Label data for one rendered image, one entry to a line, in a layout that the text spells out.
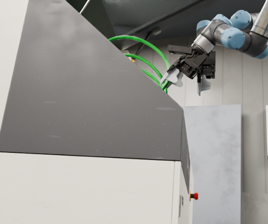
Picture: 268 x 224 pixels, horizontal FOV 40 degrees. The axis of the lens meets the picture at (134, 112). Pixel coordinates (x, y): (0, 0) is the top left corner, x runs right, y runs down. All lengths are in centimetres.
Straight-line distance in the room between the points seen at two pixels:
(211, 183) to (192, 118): 71
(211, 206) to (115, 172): 242
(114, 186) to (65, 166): 16
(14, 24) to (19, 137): 43
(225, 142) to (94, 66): 256
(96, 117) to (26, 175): 27
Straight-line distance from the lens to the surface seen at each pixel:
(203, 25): 176
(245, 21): 167
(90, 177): 111
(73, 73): 124
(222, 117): 377
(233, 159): 357
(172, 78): 149
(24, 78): 130
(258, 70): 409
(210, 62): 167
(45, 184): 115
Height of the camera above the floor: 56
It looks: 20 degrees up
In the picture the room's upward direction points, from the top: 5 degrees clockwise
